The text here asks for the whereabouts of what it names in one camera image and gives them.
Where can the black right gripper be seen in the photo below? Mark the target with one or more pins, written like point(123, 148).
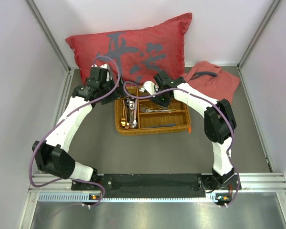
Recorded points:
point(155, 98)

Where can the gold spoon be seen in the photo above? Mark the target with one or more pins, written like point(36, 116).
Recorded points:
point(123, 121)

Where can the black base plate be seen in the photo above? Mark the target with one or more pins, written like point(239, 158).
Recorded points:
point(150, 183)

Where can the black round spoon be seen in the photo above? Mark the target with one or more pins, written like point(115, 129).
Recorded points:
point(126, 100)

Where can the red cushion with characters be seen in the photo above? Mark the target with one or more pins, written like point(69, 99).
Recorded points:
point(138, 55)

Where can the blue handled knife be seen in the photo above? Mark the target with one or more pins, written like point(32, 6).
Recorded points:
point(160, 126)

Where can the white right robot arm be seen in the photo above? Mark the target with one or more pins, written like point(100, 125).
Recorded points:
point(219, 120)

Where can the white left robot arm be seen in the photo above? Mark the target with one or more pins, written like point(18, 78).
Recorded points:
point(51, 154)

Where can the wicker cutlery tray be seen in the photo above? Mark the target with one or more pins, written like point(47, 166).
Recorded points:
point(181, 118)

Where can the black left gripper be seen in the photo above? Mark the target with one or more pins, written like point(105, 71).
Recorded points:
point(118, 93)

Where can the aluminium front rail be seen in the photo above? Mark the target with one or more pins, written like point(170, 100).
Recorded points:
point(73, 191)

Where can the pink handled spoon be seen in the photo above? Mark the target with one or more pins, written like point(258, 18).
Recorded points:
point(134, 114)

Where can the pink crumpled cloth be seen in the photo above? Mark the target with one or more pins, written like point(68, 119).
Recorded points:
point(212, 81)

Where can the silver fork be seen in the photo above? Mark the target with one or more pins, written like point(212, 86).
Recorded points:
point(147, 110)

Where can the copper spoon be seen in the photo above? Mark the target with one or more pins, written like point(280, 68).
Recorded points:
point(127, 125)

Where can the gold fork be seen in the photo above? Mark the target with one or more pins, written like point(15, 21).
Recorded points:
point(157, 108)

